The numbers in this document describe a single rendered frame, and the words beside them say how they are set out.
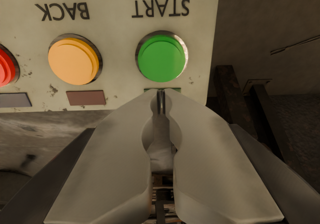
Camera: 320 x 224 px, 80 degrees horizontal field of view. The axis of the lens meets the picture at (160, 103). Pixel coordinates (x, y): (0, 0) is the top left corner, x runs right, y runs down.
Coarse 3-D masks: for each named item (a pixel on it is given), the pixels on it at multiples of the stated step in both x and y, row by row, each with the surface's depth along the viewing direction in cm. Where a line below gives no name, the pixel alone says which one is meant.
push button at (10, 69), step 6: (0, 54) 16; (6, 54) 16; (0, 60) 16; (6, 60) 16; (0, 66) 16; (6, 66) 16; (12, 66) 17; (0, 72) 16; (6, 72) 17; (12, 72) 17; (0, 78) 17; (6, 78) 17; (12, 78) 17; (0, 84) 17; (6, 84) 17
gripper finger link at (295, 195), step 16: (240, 128) 8; (240, 144) 7; (256, 144) 7; (256, 160) 6; (272, 160) 6; (272, 176) 6; (288, 176) 6; (272, 192) 6; (288, 192) 5; (304, 192) 5; (288, 208) 5; (304, 208) 5
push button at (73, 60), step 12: (60, 48) 15; (72, 48) 15; (84, 48) 16; (60, 60) 16; (72, 60) 16; (84, 60) 16; (96, 60) 16; (60, 72) 16; (72, 72) 16; (84, 72) 16; (96, 72) 17
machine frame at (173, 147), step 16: (272, 96) 115; (288, 96) 115; (304, 96) 114; (256, 112) 108; (288, 112) 108; (304, 112) 108; (256, 128) 102; (288, 128) 102; (304, 128) 102; (304, 144) 96; (304, 160) 91
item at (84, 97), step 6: (102, 90) 18; (72, 96) 19; (78, 96) 19; (84, 96) 19; (90, 96) 19; (96, 96) 19; (102, 96) 19; (72, 102) 19; (78, 102) 19; (84, 102) 19; (90, 102) 19; (96, 102) 19; (102, 102) 19
